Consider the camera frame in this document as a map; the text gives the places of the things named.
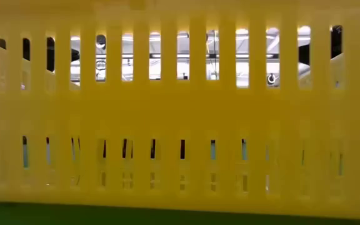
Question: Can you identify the yellow slotted plastic basket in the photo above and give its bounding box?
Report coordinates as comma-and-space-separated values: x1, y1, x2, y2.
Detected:
0, 0, 360, 221

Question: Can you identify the green table mat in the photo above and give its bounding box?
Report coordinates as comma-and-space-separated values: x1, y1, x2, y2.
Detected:
0, 201, 360, 225

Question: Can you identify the linear ceiling light strip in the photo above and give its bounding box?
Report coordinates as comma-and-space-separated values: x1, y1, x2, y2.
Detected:
122, 53, 281, 59

